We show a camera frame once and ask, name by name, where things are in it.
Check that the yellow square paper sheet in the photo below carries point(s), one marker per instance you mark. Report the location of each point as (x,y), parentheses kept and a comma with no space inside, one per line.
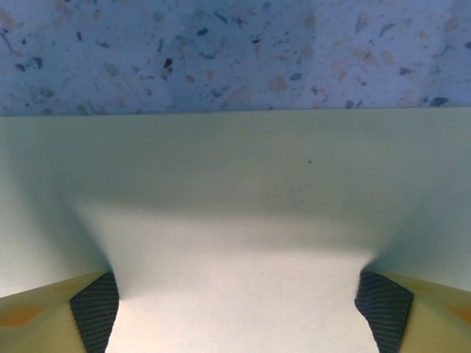
(235,228)

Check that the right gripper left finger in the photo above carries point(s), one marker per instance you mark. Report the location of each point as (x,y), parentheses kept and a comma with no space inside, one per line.
(55,320)

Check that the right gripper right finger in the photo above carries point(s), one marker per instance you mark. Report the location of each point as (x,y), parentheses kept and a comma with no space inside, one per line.
(412,320)

